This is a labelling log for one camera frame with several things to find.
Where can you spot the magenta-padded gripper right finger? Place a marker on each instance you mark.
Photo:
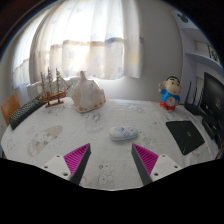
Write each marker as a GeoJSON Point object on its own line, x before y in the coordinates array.
{"type": "Point", "coordinates": [146, 159]}

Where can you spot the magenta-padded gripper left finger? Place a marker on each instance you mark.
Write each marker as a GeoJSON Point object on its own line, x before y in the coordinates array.
{"type": "Point", "coordinates": [76, 158]}

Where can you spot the white cartoon-print computer mouse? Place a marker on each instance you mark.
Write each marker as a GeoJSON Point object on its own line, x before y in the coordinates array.
{"type": "Point", "coordinates": [123, 133]}

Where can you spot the black mouse pad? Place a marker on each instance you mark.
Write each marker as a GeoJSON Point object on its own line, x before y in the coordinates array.
{"type": "Point", "coordinates": [185, 136]}

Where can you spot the white printed tablecloth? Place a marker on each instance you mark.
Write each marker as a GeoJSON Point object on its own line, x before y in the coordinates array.
{"type": "Point", "coordinates": [76, 133]}

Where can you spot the large white conch shell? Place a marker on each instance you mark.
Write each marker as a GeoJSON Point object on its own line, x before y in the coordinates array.
{"type": "Point", "coordinates": [87, 95]}

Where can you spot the wooden model sailing ship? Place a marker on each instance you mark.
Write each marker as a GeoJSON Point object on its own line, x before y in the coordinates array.
{"type": "Point", "coordinates": [52, 97]}

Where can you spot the cartoon boy figurine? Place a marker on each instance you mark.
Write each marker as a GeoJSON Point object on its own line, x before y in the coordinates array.
{"type": "Point", "coordinates": [170, 95]}

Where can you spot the black keyboard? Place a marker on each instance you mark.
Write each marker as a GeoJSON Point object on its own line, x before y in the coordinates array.
{"type": "Point", "coordinates": [25, 111]}

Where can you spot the black router with antennas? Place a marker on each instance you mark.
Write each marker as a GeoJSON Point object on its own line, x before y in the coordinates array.
{"type": "Point", "coordinates": [195, 108]}

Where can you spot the orange wooden chair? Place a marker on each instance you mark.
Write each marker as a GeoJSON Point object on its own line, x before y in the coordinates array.
{"type": "Point", "coordinates": [9, 107]}

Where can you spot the black computer monitor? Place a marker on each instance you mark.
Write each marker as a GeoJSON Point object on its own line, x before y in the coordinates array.
{"type": "Point", "coordinates": [214, 95]}

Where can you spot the white star-print curtain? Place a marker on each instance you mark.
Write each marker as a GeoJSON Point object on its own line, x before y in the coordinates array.
{"type": "Point", "coordinates": [86, 40]}

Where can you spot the white wall shelf unit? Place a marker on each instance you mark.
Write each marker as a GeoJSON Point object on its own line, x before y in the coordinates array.
{"type": "Point", "coordinates": [203, 58]}

